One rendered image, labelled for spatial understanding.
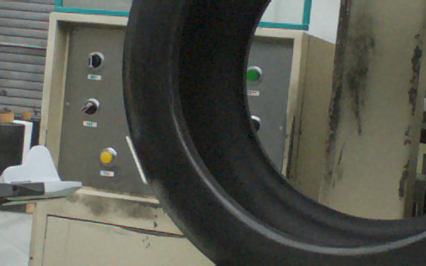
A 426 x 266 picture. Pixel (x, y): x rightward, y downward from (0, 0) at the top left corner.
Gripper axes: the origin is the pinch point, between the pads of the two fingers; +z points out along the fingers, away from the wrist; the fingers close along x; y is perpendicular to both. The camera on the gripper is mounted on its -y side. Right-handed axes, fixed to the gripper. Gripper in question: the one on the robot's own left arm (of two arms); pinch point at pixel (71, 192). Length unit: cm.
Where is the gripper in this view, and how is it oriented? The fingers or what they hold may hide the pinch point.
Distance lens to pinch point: 107.6
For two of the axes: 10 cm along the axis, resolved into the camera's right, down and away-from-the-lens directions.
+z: 9.3, -0.6, 3.6
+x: -3.4, 2.1, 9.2
